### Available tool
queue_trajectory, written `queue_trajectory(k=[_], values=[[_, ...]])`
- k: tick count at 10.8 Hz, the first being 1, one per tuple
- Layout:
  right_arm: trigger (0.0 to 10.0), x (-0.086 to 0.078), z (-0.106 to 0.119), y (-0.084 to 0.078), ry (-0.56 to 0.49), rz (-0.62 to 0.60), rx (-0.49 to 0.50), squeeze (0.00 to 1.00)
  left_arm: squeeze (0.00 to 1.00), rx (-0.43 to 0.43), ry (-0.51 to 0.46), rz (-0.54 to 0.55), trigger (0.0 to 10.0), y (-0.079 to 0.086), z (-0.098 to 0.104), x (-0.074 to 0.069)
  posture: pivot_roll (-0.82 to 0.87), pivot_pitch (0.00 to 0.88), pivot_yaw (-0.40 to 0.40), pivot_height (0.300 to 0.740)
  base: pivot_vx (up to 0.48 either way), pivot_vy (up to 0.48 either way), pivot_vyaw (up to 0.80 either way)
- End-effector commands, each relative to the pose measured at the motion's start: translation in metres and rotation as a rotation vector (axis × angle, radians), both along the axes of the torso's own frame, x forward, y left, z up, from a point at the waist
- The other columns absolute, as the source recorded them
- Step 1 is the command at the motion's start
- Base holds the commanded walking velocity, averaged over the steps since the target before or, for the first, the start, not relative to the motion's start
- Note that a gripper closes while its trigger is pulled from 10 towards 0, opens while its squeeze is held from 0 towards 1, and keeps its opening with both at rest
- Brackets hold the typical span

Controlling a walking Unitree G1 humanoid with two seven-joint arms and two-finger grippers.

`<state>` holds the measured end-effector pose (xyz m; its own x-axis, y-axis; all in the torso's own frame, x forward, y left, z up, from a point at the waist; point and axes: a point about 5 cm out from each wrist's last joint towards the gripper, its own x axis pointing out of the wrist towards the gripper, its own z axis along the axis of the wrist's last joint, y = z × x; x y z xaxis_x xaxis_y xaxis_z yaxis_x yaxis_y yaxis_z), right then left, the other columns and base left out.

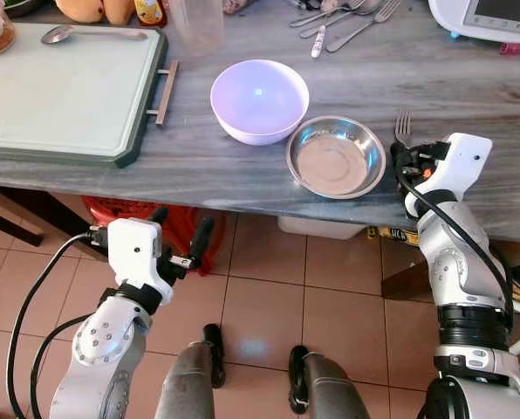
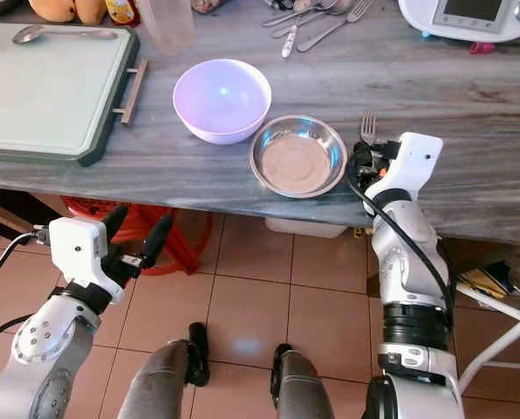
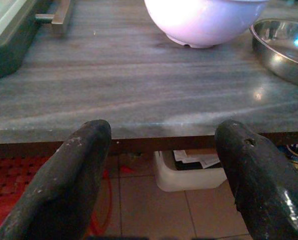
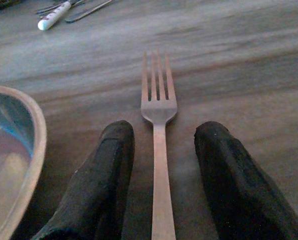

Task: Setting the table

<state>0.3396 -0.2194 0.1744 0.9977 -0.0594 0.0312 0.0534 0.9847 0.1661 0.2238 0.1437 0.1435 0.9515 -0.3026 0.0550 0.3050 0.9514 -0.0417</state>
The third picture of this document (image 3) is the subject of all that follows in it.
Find blue and yellow printed bag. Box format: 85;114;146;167
277;143;298;181

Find white round bowl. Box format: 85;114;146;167
143;0;269;49

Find metal bar handle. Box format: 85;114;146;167
35;0;75;36

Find red cable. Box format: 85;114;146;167
86;168;113;236

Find papers in white bin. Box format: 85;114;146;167
173;149;221;171

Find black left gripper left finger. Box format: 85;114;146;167
0;119;112;240

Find red woven mat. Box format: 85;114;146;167
0;155;52;236

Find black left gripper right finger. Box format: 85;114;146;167
214;119;298;240

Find stainless steel plate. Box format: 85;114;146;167
249;18;298;89

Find dark tray with pale inside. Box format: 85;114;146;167
0;0;52;82

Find white plastic bin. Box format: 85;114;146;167
153;149;228;193

